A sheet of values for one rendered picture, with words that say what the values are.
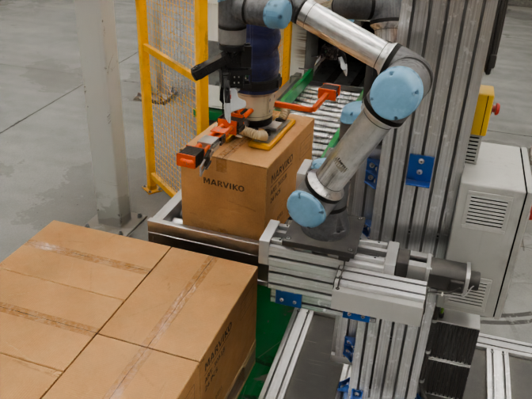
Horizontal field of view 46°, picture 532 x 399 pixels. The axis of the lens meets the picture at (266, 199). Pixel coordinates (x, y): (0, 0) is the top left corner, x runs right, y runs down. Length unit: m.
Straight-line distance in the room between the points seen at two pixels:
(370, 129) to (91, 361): 1.24
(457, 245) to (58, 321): 1.42
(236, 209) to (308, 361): 0.70
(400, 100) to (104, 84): 2.29
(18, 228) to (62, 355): 1.90
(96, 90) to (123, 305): 1.49
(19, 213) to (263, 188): 2.08
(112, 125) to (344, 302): 2.11
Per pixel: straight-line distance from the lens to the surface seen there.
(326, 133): 3.91
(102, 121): 3.66
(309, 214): 1.74
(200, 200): 2.76
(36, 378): 2.26
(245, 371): 2.87
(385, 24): 2.39
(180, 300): 2.48
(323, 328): 2.89
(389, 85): 1.53
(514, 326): 3.49
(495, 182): 1.99
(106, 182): 3.83
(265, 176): 2.56
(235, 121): 2.55
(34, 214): 4.24
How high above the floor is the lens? 2.08
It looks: 29 degrees down
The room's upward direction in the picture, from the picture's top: 2 degrees clockwise
